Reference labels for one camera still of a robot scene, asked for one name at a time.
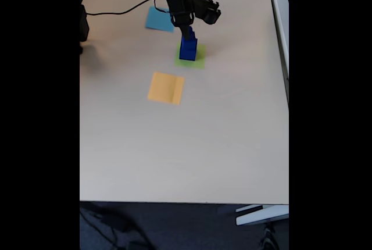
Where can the small blue cube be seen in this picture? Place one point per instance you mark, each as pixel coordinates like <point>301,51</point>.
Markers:
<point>193,35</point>

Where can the medium blue cube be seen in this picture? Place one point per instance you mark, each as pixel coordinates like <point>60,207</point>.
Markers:
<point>186,45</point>

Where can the large blue cube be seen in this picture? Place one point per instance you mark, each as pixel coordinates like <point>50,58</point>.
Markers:
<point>187,54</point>

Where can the blue paper square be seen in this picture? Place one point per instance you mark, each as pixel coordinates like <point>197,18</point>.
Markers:
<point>157,20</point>

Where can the green paper square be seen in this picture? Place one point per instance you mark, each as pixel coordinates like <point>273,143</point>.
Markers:
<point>200,61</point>

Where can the orange paper square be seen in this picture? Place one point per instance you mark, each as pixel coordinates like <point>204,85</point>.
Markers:
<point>162,88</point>

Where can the white neighbouring desk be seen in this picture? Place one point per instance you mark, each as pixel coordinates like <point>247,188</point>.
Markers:
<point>283,29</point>

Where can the white table foot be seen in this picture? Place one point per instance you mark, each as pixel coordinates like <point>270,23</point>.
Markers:
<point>261,215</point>

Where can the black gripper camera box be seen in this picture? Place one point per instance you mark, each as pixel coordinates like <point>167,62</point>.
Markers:
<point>209,11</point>

